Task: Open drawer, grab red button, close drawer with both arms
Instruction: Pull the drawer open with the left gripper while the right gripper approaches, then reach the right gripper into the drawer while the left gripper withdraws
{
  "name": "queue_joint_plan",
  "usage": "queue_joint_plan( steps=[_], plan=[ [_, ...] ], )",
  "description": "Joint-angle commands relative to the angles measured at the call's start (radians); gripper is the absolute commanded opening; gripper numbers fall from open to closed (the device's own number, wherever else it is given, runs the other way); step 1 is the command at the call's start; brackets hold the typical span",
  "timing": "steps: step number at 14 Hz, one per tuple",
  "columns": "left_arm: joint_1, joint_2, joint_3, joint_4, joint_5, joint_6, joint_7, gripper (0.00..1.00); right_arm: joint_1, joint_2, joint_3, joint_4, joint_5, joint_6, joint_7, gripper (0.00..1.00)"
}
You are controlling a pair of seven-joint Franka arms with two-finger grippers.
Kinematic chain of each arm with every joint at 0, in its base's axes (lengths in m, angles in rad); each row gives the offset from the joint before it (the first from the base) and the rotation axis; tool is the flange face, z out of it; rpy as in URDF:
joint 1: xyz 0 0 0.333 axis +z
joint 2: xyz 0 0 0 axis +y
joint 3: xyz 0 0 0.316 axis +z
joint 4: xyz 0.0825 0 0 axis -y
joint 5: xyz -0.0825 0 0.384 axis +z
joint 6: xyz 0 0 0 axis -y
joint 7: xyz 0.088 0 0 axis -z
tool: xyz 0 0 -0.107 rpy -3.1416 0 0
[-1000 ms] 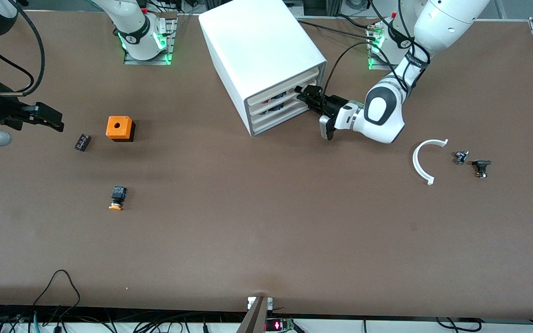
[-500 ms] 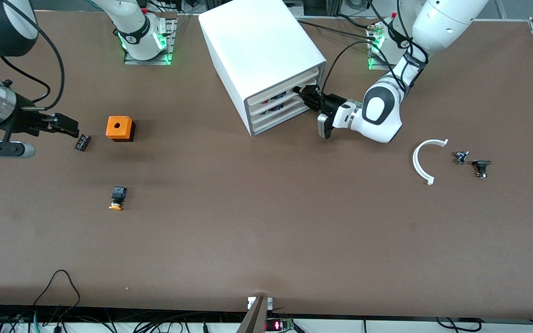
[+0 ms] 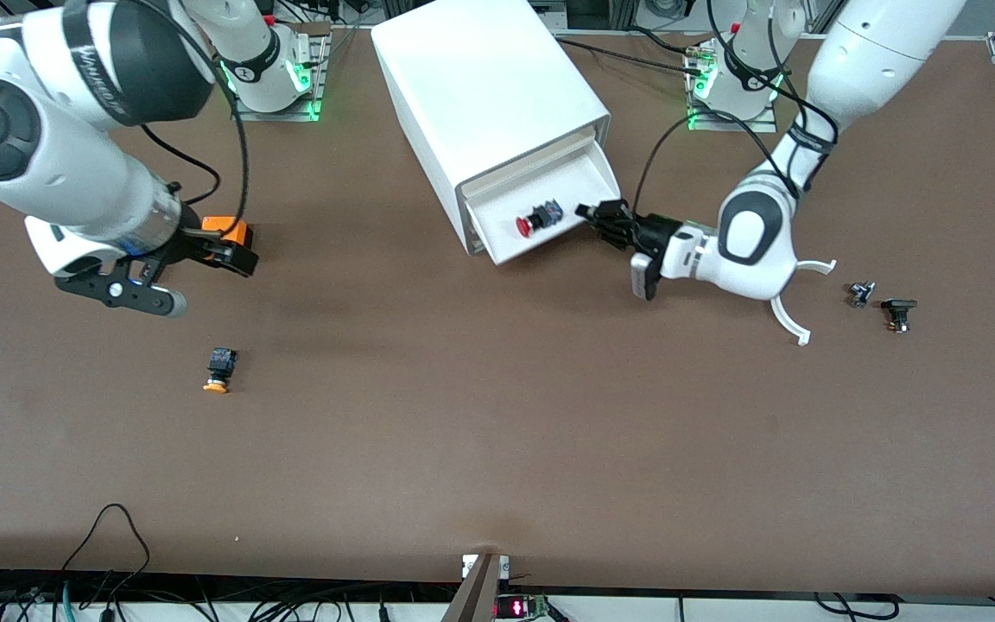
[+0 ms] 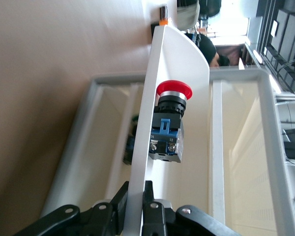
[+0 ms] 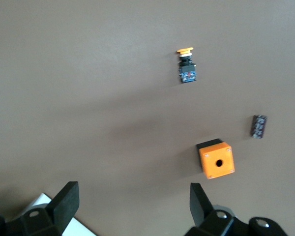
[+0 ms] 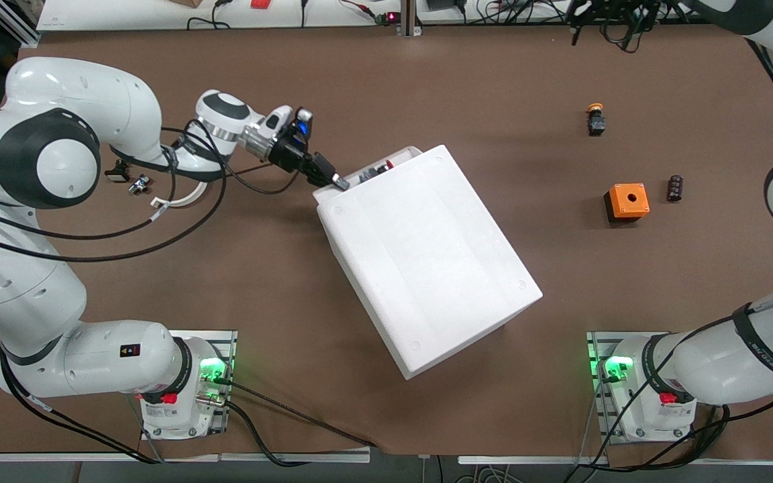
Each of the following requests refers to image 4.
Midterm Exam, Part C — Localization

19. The orange box with hole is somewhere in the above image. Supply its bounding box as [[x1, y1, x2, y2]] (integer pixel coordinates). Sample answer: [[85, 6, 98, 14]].
[[151, 19, 172, 37]]

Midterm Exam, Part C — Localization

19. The red mushroom push button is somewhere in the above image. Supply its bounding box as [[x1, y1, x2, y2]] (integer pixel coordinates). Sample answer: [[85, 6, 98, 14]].
[[148, 80, 194, 164]]

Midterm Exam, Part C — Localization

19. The person with black hair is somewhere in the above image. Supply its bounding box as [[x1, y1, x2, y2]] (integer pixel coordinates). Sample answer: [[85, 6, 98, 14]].
[[198, 33, 231, 68]]

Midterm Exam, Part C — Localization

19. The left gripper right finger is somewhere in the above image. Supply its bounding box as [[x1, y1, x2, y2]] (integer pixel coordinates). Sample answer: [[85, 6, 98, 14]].
[[142, 181, 241, 236]]

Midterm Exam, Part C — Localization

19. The white drawer cabinet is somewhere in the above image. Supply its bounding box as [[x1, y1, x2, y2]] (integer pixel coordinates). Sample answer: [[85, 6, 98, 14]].
[[39, 68, 295, 236]]

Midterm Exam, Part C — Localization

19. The white panel plate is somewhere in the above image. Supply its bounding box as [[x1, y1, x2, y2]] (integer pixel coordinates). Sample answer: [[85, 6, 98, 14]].
[[124, 24, 211, 236]]

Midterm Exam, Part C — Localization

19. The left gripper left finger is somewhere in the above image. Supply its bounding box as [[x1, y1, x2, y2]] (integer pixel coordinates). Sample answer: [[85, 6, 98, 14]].
[[13, 181, 129, 236]]

